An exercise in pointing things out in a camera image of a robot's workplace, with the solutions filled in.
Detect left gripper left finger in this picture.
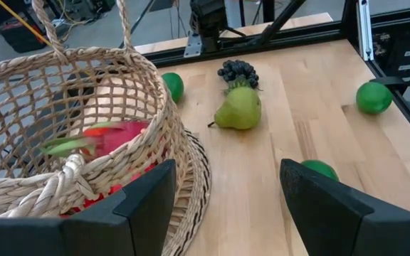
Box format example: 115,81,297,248
0,158,177,256

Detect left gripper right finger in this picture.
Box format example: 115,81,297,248
279,158,410,256

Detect red apple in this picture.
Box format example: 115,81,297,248
58,161,167,218

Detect green lime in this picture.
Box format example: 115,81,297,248
355,81,394,115
160,72,185,105
300,159,340,183

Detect woven wicker basket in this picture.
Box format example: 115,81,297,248
0,0,191,250

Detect pink dragon fruit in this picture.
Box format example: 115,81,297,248
37,119,152,159

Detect green pear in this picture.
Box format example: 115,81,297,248
207,86,263,131

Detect dark grapes with leaf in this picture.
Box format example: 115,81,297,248
217,59,261,95

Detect black and red tool bag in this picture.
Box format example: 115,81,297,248
0,17,49,54

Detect silver metal bracket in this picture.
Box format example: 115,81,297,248
183,31,203,58
355,0,375,62

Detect yellow hanging cable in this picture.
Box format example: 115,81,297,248
0,0,55,49

